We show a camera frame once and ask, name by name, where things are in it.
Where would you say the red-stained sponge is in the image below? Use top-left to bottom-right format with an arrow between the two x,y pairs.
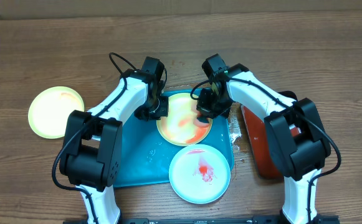
193,115 -> 211,128

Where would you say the yellow-green plate top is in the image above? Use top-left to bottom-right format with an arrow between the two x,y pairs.
156,93 -> 213,146

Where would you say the light blue plate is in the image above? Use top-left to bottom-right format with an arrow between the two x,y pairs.
169,144 -> 231,204

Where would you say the yellow plate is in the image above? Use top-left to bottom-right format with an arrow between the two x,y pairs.
28,86 -> 85,139

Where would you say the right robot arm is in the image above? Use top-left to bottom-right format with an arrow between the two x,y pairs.
196,54 -> 331,223

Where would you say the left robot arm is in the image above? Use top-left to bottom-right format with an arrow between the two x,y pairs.
51,57 -> 168,223

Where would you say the black tray with red liquid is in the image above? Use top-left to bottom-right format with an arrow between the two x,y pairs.
239,91 -> 285,179

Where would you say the teal plastic tray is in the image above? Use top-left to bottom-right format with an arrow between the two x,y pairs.
112,89 -> 234,189

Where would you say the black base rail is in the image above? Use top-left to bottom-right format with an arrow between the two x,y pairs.
63,215 -> 340,224

